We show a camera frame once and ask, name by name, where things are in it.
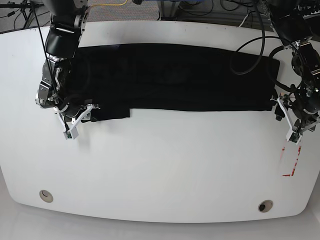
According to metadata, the table cable grommet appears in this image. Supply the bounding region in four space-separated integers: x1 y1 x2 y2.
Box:
258 200 274 213
39 190 54 203

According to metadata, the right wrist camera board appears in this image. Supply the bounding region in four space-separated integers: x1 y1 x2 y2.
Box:
63 128 79 140

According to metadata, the left table cable grommet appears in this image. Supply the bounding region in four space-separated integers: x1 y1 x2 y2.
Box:
39 190 54 203

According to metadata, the black tripod stand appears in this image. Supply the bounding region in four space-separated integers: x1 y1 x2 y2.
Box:
0 0 45 30

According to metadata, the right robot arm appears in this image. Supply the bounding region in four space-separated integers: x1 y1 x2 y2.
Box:
35 0 99 140

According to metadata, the black T-shirt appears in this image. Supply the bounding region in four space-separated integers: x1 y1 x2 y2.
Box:
61 43 280 122

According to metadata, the right table cable grommet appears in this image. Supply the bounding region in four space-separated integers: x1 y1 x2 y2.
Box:
258 200 274 213

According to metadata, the yellow cable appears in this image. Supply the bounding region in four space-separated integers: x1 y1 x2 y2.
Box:
91 0 128 8

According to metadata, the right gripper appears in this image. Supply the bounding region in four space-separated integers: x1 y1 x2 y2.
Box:
53 103 100 132

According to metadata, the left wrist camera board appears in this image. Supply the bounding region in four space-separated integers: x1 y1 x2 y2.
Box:
286 129 303 145

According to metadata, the aluminium frame post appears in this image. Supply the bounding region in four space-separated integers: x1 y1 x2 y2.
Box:
156 0 181 21

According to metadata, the red tape rectangle marking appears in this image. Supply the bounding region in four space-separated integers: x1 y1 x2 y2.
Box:
278 142 302 177

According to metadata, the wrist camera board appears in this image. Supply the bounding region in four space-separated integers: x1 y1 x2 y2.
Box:
63 128 79 140
286 129 303 145

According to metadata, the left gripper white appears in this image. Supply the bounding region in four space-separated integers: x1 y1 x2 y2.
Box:
270 92 320 135

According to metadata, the white power strip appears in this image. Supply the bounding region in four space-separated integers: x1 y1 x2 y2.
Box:
298 2 320 19

